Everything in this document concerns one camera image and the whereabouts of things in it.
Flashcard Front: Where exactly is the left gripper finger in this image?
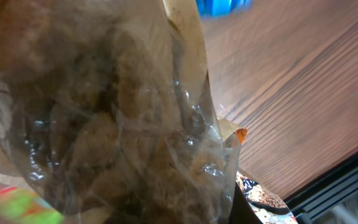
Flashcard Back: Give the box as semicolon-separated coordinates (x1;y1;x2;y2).
229;184;262;224

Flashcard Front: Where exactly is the beige cookie pouch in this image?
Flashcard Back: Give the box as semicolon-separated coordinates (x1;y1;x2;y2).
0;0;298;224

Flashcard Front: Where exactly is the blue snack packet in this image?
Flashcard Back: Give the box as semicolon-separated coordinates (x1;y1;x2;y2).
196;0;252;17

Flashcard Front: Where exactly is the green Haribo candy bag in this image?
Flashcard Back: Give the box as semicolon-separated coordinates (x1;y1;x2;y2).
0;184;65;224

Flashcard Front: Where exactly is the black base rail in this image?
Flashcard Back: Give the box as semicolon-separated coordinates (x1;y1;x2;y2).
285;152;358;223

